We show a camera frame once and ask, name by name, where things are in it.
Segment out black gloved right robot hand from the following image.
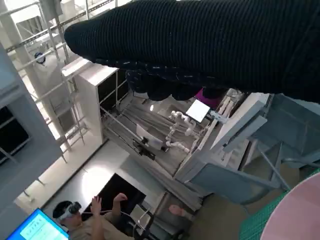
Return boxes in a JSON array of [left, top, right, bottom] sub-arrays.
[[63, 0, 320, 102]]

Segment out pink bowl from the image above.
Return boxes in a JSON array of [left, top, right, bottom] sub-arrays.
[[259, 172, 320, 240]]

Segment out white square panel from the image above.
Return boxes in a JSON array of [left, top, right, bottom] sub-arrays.
[[186, 99, 211, 124]]

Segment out white cabinet dark panels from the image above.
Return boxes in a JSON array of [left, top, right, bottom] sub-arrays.
[[61, 62, 131, 146]]

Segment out black desk top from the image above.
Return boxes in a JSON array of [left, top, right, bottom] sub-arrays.
[[81, 173, 147, 221]]

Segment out green cutting mat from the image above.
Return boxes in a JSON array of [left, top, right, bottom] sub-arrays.
[[238, 183, 292, 240]]

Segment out grey cabinet dark panels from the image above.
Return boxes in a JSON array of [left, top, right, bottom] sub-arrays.
[[0, 42, 62, 186]]

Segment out white VR headset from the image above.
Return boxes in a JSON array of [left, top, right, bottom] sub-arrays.
[[53, 199, 82, 221]]

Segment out person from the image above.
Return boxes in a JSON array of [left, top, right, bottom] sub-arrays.
[[52, 192, 141, 240]]

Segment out blue screen monitor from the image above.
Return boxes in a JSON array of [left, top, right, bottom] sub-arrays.
[[6, 207, 71, 240]]

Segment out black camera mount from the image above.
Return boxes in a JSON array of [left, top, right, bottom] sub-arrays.
[[132, 136, 157, 161]]

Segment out white pipe scaffold frame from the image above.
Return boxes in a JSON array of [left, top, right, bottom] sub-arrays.
[[0, 0, 131, 163]]

